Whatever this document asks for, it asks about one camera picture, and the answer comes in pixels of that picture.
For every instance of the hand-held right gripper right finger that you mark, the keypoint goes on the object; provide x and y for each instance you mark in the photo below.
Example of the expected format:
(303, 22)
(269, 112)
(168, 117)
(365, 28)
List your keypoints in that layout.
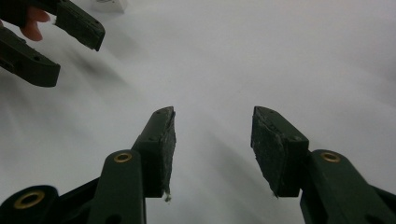
(280, 155)

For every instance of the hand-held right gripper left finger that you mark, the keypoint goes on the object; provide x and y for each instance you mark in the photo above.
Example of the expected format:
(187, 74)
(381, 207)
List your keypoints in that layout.
(124, 186)

